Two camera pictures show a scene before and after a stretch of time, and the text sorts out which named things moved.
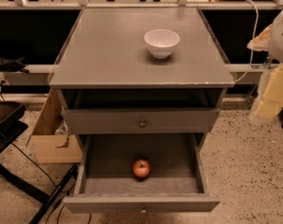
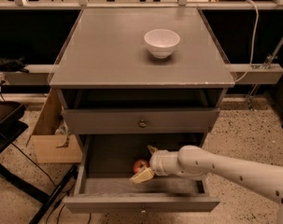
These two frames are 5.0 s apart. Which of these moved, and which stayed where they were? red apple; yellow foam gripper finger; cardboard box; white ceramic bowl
Moved: yellow foam gripper finger
Stayed: white ceramic bowl; red apple; cardboard box
